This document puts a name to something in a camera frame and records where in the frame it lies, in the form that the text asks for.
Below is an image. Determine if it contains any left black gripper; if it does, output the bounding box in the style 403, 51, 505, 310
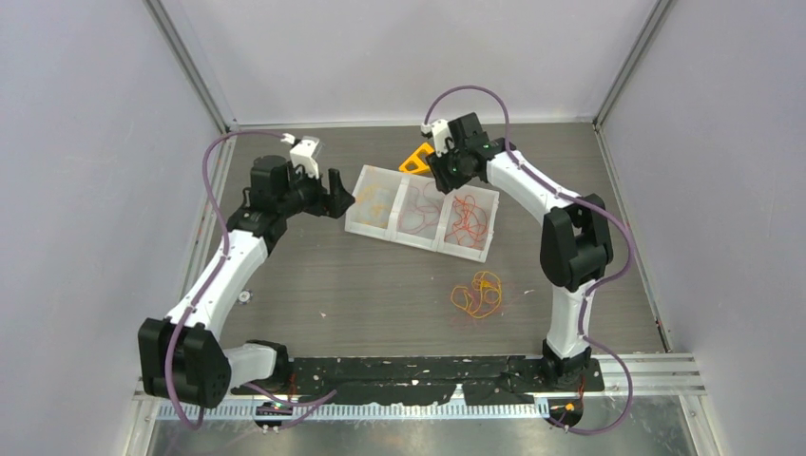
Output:
278, 161, 353, 219

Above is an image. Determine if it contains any yellow cable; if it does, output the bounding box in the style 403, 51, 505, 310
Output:
355, 182, 395, 229
449, 270, 505, 321

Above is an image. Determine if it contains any pink cable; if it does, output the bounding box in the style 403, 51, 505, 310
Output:
398, 185, 447, 238

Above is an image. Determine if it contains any dark red-orange cable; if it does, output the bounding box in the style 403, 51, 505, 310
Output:
445, 193, 493, 249

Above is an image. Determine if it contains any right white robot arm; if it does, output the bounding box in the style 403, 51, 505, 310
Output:
420, 113, 613, 390

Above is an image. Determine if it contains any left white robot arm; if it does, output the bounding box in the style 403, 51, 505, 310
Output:
138, 155, 355, 409

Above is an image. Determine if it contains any yellow triangular plastic piece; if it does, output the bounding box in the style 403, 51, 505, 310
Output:
398, 142, 434, 175

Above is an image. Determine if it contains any white three-compartment tray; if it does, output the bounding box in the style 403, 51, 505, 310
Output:
345, 165, 499, 263

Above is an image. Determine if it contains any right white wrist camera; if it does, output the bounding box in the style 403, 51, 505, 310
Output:
420, 119, 456, 157

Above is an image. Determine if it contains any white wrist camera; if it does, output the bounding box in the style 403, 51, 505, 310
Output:
420, 119, 456, 157
281, 133, 323, 179

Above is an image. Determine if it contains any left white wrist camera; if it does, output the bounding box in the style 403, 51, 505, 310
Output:
281, 133, 323, 179

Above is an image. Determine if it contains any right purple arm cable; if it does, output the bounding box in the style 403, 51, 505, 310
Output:
423, 84, 636, 438

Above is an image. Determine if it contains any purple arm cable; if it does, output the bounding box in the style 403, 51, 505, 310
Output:
423, 84, 636, 438
163, 129, 297, 431

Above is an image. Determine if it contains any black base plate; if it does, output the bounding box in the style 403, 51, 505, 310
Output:
254, 355, 605, 406

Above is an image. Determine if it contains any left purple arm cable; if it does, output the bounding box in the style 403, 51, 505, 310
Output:
163, 129, 297, 431

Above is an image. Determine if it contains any white slotted cable duct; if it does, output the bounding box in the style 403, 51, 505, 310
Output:
157, 401, 568, 422

